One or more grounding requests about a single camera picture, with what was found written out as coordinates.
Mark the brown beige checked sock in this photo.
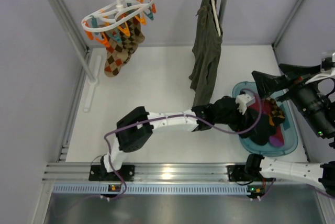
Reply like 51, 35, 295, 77
119, 18, 139, 64
130, 20, 145, 44

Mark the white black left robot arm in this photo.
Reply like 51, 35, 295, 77
100, 93, 253, 177

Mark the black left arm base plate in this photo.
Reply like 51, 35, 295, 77
88, 165, 135, 182

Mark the black sock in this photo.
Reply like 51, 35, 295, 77
239, 108, 276, 145

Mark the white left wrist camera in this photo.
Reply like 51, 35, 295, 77
235, 93, 255, 115

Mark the white garment hanger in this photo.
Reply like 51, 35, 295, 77
210, 0, 221, 37

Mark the yellow brown checked sock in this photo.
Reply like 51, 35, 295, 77
263, 97, 285, 127

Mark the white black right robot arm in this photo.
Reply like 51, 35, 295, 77
244, 64, 334, 198

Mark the orange brown argyle sock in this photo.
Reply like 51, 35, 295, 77
103, 32, 131, 77

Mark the white clip sock hanger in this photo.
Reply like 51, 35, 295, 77
81, 0, 156, 48

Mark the white slotted cable duct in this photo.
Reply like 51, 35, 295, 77
52, 183, 263, 195

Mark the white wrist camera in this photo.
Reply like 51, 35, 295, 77
235, 93, 255, 115
306, 50, 334, 84

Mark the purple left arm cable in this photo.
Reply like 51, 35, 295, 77
104, 88, 262, 198

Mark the teal plastic basket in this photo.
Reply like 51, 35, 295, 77
232, 81, 298, 156

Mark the aluminium mounting rail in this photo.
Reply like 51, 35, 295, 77
41, 162, 328, 183

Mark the olive green hanging garment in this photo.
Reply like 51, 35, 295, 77
189, 0, 223, 106

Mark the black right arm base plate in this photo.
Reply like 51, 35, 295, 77
227, 165, 259, 183

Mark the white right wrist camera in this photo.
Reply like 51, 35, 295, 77
306, 50, 334, 84

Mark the red purple striped sock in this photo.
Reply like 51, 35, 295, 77
262, 100, 284, 148

